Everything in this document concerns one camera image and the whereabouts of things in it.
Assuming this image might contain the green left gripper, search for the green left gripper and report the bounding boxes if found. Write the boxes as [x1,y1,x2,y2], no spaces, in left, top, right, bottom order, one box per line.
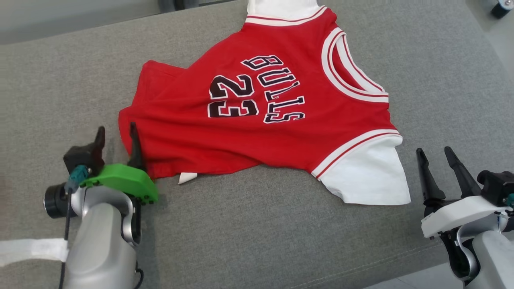
[80,122,159,205]

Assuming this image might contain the black caster wheel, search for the black caster wheel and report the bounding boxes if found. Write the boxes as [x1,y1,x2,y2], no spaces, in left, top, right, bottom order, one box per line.
[491,0,514,19]

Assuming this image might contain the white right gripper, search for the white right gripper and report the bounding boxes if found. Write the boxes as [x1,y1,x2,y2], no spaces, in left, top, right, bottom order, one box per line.
[416,147,510,239]

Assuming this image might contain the grey fabric sofa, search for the grey fabric sofa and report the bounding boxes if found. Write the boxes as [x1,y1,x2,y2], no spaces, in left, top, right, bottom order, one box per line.
[0,0,514,289]

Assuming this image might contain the red Bulls basketball jersey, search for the red Bulls basketball jersey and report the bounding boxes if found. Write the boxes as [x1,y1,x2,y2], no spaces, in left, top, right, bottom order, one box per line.
[118,0,412,206]

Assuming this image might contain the grey partition post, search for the grey partition post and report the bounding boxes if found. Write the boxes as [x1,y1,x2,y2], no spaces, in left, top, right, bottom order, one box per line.
[159,0,241,12]

